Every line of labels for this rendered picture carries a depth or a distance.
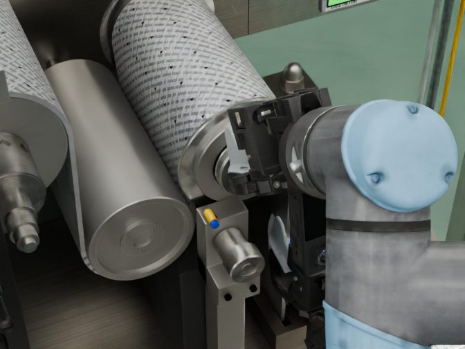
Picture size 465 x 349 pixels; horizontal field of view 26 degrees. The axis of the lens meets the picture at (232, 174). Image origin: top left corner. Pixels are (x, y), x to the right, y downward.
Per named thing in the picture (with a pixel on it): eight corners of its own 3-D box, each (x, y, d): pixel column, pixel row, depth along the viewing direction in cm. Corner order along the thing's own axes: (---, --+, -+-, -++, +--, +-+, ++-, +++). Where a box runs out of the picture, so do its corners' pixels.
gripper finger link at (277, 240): (275, 187, 117) (313, 240, 111) (273, 221, 121) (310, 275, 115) (251, 194, 116) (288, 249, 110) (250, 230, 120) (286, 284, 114)
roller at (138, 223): (94, 294, 109) (82, 218, 101) (30, 149, 126) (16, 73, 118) (196, 260, 113) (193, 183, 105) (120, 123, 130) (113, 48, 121)
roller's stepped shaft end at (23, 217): (14, 266, 85) (8, 240, 83) (-4, 219, 89) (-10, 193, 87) (50, 254, 86) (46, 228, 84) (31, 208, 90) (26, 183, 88)
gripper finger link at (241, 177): (257, 160, 98) (294, 160, 90) (261, 178, 98) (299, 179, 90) (213, 174, 96) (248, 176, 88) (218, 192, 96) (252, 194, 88)
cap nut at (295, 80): (286, 97, 147) (287, 73, 144) (275, 82, 149) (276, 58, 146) (308, 91, 148) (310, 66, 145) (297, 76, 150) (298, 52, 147)
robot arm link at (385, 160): (361, 224, 66) (362, 94, 66) (299, 213, 77) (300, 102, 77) (466, 222, 69) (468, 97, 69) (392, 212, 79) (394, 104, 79)
